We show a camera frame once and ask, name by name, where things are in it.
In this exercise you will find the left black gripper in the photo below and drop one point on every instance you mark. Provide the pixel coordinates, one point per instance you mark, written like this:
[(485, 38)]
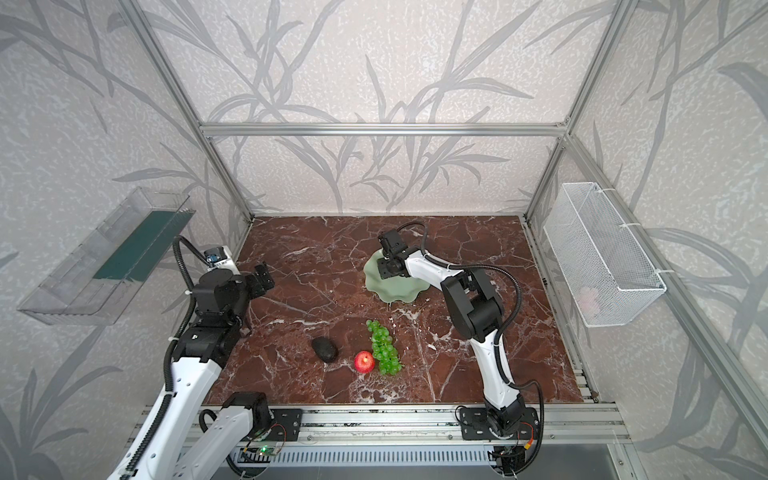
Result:
[(260, 279)]

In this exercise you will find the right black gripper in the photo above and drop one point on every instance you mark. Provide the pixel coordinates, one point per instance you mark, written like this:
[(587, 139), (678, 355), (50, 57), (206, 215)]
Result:
[(390, 264)]

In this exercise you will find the green fake grape bunch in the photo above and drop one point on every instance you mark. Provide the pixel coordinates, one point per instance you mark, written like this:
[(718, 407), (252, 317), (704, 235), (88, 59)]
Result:
[(383, 349)]

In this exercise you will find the dark fake avocado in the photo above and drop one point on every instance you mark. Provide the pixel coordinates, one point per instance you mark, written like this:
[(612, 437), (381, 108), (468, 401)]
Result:
[(325, 349)]

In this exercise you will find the red fake apple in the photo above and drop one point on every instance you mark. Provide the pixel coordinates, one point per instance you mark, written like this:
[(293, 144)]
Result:
[(364, 362)]

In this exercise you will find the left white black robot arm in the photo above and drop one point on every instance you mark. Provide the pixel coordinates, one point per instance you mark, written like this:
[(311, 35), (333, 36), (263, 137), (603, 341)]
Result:
[(190, 370)]

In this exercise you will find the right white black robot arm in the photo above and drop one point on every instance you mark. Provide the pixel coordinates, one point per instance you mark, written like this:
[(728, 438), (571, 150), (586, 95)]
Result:
[(477, 313)]

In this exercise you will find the green scalloped fruit bowl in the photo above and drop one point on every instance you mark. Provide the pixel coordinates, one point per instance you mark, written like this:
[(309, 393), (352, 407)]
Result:
[(395, 289)]

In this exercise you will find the small green circuit board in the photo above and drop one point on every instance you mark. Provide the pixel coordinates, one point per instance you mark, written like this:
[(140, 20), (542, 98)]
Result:
[(261, 454)]

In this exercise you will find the pink object in basket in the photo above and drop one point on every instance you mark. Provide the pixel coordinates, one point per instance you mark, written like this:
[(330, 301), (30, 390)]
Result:
[(588, 302)]

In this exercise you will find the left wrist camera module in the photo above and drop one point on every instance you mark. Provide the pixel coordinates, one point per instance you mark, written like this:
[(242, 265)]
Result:
[(220, 257)]

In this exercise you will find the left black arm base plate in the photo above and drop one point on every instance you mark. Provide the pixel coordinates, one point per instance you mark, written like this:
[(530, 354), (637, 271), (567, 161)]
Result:
[(286, 425)]

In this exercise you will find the clear plastic wall tray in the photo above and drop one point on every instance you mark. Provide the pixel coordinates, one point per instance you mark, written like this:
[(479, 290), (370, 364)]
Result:
[(94, 284)]

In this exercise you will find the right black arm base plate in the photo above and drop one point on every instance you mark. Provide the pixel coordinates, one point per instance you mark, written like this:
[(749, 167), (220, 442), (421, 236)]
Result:
[(477, 424)]

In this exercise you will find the white wire mesh basket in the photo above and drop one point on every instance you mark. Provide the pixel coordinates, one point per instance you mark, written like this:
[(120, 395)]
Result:
[(596, 247)]

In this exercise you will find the aluminium front rail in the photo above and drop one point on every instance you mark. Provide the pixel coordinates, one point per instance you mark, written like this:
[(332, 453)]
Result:
[(435, 424)]

